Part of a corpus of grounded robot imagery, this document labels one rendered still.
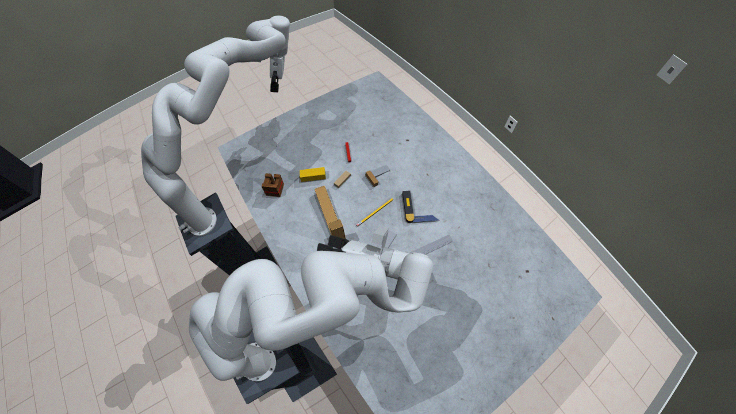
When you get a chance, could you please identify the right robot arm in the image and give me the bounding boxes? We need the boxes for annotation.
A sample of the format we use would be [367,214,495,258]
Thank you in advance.
[189,226,433,381]

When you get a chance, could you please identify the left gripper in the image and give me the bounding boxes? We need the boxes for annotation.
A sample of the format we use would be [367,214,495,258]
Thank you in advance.
[270,53,287,93]

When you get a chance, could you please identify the wooden rail-and-leg frame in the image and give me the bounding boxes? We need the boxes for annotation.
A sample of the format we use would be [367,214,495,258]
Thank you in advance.
[315,186,346,239]

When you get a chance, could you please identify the black sliding bevel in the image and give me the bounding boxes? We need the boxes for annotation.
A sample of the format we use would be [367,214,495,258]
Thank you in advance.
[402,191,438,223]

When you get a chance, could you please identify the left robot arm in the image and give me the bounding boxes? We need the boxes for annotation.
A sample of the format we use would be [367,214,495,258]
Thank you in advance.
[141,16,290,236]

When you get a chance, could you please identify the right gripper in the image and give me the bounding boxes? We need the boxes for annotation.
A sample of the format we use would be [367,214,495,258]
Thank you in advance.
[317,235,381,259]

